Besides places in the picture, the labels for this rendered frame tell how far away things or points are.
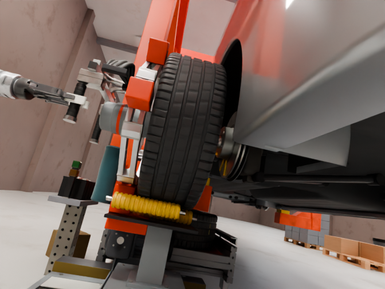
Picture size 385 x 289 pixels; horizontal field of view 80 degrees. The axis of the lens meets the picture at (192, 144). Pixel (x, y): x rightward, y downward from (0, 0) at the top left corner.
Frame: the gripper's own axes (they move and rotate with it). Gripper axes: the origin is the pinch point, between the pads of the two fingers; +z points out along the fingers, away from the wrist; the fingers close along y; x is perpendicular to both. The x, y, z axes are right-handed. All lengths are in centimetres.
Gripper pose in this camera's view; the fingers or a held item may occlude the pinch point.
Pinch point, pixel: (77, 101)
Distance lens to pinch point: 96.3
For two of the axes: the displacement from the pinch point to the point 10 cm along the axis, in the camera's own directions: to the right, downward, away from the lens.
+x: 1.9, -9.5, 2.5
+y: 1.5, -2.2, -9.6
